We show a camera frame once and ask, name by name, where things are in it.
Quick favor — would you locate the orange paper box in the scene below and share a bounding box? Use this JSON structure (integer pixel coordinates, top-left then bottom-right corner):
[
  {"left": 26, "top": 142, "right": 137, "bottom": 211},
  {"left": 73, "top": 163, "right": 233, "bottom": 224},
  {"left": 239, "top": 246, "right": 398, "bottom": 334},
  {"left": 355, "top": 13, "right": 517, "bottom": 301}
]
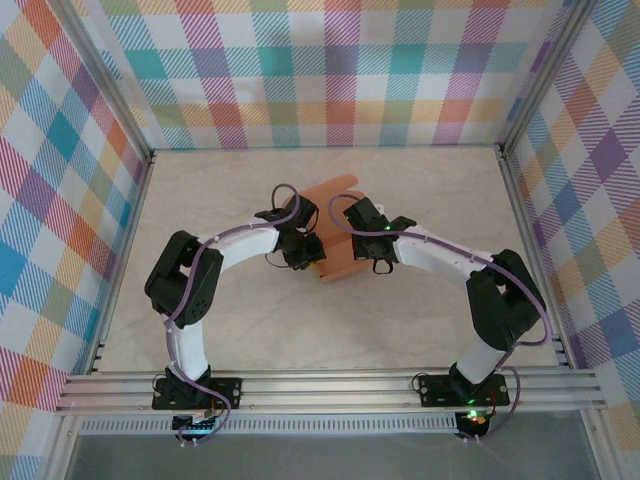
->
[{"left": 282, "top": 173, "right": 362, "bottom": 286}]

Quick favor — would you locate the aluminium front rail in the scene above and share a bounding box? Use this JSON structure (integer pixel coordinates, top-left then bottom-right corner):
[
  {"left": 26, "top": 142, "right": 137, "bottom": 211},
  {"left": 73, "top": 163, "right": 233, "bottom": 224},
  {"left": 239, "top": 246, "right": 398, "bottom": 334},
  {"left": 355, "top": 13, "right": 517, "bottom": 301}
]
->
[{"left": 54, "top": 367, "right": 606, "bottom": 414}]

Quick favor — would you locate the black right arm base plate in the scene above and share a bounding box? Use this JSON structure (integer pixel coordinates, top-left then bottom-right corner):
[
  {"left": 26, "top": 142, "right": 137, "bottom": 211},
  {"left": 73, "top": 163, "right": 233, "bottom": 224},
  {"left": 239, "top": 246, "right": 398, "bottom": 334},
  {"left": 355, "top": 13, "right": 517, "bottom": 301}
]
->
[{"left": 417, "top": 370, "right": 511, "bottom": 409}]

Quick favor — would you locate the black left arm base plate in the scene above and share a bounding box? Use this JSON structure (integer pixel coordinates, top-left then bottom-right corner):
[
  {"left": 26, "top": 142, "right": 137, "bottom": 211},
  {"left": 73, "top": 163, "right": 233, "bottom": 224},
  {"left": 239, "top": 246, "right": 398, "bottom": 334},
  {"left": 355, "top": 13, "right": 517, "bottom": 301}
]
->
[{"left": 151, "top": 375, "right": 245, "bottom": 412}]

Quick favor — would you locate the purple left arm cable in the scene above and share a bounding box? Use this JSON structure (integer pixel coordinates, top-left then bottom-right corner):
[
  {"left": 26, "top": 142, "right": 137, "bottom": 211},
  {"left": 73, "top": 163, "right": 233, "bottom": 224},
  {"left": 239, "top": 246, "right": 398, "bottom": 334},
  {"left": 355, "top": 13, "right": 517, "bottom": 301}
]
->
[{"left": 164, "top": 183, "right": 307, "bottom": 446}]

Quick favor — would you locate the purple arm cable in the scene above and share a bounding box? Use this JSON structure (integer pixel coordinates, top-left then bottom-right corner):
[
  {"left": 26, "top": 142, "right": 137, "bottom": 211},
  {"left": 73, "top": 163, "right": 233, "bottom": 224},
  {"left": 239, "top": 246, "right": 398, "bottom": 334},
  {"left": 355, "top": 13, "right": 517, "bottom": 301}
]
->
[
  {"left": 327, "top": 193, "right": 547, "bottom": 444},
  {"left": 164, "top": 183, "right": 307, "bottom": 446}
]

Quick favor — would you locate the aluminium side rail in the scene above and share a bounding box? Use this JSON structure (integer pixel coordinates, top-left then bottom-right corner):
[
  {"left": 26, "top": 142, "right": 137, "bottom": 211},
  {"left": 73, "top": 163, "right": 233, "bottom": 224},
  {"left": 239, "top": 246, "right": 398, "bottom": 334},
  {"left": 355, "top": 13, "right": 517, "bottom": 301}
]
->
[
  {"left": 85, "top": 152, "right": 157, "bottom": 375},
  {"left": 497, "top": 147, "right": 574, "bottom": 370}
]

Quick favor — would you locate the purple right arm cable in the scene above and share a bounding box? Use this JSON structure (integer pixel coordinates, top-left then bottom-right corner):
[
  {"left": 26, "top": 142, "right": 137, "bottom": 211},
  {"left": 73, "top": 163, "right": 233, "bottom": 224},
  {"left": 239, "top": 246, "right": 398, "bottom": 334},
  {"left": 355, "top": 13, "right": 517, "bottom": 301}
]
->
[{"left": 327, "top": 193, "right": 547, "bottom": 444}]

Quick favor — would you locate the slotted grey cable duct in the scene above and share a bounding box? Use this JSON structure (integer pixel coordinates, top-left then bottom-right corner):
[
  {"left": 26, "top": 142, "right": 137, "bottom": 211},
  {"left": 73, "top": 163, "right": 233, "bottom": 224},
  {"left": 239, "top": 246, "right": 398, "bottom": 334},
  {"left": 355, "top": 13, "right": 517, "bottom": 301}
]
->
[{"left": 79, "top": 413, "right": 459, "bottom": 435}]

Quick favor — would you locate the aluminium frame post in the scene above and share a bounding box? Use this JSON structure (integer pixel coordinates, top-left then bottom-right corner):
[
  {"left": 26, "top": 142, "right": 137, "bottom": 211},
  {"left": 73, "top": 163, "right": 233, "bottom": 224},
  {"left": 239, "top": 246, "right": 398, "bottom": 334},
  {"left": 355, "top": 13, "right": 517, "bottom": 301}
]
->
[
  {"left": 47, "top": 0, "right": 156, "bottom": 161},
  {"left": 497, "top": 0, "right": 601, "bottom": 159}
]

